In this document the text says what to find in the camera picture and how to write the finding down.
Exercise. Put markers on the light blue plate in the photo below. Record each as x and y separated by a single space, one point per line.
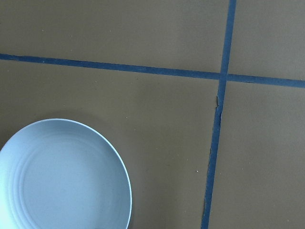
62 174

